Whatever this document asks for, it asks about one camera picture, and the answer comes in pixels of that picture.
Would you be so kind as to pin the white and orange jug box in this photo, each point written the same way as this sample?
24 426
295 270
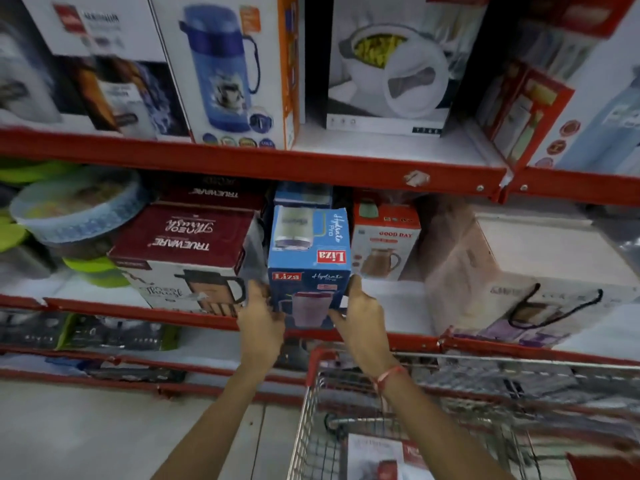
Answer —
385 242

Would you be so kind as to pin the dark green packaged set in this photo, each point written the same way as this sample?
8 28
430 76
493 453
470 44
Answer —
120 332

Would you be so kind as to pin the metal shopping cart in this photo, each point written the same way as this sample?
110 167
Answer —
460 414

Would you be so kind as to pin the person's left forearm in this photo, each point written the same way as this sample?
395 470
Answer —
215 424

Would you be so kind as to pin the person's left hand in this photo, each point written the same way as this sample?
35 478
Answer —
260 330

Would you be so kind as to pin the red metal shelf rack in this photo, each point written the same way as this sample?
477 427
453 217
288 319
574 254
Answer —
310 167

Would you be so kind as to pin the white and red bottle box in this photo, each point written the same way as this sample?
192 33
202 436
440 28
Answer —
565 84

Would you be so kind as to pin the person's right thumb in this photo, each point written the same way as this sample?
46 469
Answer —
338 320

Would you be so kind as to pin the green plastic plate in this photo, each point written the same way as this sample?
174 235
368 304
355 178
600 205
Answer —
30 170

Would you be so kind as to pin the blue jug box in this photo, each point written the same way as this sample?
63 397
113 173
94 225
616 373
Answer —
310 267

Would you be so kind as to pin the person's left fingers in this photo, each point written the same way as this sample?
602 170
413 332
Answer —
256 293

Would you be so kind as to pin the maroon and white mug box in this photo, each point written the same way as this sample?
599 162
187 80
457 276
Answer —
187 254

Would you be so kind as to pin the white box with steel flask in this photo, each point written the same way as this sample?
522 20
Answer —
85 64

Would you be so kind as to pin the white box with blue flask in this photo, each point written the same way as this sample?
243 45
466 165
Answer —
225 69

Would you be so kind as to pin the person's right forearm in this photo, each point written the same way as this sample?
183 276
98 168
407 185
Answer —
440 429

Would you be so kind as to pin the person's right hand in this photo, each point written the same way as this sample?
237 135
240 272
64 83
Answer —
364 329

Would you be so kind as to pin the blue plastic basket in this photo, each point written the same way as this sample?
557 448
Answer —
77 204

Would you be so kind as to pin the red thread wristband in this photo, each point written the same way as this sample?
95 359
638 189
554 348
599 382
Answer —
387 375

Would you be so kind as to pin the white casserole box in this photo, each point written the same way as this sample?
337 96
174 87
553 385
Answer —
400 64

